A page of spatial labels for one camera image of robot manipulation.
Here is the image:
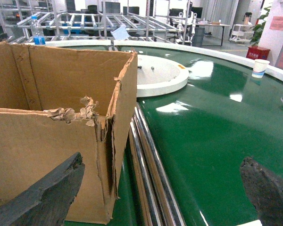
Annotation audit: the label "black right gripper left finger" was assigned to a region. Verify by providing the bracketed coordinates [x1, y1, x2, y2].
[0, 152, 85, 226]

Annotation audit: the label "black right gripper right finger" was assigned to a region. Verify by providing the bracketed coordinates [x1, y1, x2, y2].
[240, 157, 283, 226]

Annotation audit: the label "brown cardboard box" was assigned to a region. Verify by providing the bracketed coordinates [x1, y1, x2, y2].
[0, 42, 138, 224]

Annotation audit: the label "green round conveyor belt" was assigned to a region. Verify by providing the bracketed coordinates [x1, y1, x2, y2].
[117, 46, 283, 226]

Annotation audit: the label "chrome conveyor guide rails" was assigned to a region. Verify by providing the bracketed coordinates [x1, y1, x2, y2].
[129, 104, 186, 226]

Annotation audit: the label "white conveyor outer rim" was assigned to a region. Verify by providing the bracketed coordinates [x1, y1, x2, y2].
[23, 39, 283, 87]

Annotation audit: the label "white conveyor centre hub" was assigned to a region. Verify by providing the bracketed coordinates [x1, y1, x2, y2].
[137, 55, 189, 97]

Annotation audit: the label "white paper cup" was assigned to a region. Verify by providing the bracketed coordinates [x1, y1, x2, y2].
[252, 59, 270, 78]

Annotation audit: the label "red plastic crate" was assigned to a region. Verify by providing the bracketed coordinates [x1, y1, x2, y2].
[246, 46, 270, 60]

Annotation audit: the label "clear plastic water bottle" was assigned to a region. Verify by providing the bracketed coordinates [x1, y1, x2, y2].
[31, 16, 45, 45]

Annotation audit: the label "green potted plant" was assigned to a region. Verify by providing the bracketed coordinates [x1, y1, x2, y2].
[250, 5, 272, 47]

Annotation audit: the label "grey waste bin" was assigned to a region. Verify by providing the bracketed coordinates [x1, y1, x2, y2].
[192, 27, 205, 48]

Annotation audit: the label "metal roller flow rack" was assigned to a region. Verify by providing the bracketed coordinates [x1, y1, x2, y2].
[0, 0, 196, 43]

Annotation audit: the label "white office desk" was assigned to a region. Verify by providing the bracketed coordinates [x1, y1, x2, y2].
[195, 23, 230, 47]

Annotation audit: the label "white wire cart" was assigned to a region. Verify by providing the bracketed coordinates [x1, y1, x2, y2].
[229, 24, 254, 43]

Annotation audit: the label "pink wall notice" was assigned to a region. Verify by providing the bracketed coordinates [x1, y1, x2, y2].
[269, 16, 283, 31]

